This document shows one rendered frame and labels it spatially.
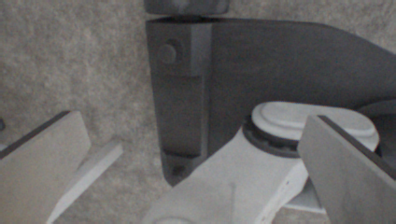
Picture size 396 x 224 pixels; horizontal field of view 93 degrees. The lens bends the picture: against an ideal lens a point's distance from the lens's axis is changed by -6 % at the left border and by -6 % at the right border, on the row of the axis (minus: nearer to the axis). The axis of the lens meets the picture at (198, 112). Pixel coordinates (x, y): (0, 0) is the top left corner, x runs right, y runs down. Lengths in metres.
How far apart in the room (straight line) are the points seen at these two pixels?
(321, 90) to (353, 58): 0.08
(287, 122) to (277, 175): 0.09
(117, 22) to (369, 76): 0.69
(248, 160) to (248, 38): 0.25
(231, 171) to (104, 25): 0.62
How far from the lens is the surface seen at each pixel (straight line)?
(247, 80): 0.47
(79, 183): 0.87
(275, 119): 0.35
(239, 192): 0.28
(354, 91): 0.53
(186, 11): 0.43
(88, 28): 0.81
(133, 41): 0.72
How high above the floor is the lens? 0.61
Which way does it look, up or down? 57 degrees down
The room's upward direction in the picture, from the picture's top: 156 degrees counter-clockwise
